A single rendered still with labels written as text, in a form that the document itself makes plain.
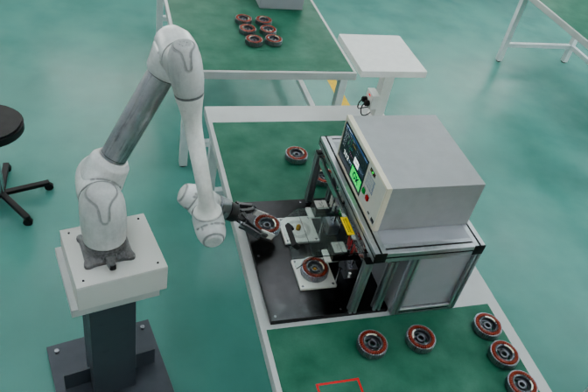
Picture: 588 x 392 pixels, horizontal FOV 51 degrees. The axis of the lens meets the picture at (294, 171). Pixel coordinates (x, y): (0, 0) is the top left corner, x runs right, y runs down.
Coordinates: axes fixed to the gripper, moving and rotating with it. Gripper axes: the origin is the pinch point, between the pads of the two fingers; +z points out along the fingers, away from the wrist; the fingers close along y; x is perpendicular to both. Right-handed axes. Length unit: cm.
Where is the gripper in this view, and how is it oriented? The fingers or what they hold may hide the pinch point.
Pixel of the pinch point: (266, 225)
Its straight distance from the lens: 252.6
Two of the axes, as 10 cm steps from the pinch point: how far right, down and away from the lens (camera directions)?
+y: 2.5, 6.4, -7.2
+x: 6.2, -6.8, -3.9
